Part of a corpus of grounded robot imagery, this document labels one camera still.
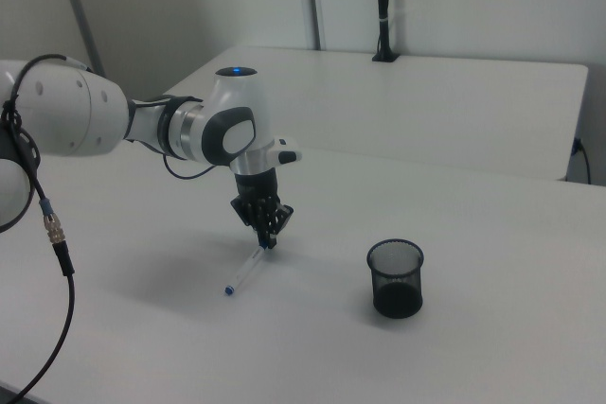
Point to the black pole with clamp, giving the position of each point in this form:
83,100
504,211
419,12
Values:
383,6

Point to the white background table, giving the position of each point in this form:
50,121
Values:
402,106

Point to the white marker with blue cap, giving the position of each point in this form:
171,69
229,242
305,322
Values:
244,274

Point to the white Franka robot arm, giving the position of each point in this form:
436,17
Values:
94,115

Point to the black mesh pen cup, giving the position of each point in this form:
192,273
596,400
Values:
397,290

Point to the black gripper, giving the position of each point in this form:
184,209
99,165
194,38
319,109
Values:
255,184

